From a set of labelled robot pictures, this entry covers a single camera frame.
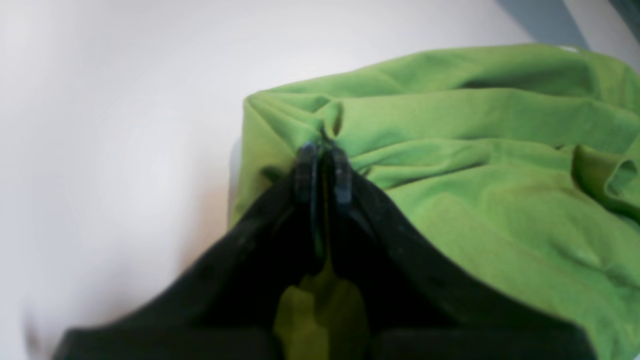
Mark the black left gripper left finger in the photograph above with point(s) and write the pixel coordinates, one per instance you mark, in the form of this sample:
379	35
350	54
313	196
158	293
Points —
223	306

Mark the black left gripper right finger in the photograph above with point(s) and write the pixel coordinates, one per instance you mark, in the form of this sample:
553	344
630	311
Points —
419	304

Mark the green t-shirt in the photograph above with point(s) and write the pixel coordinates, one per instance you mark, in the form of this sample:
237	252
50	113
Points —
520	163

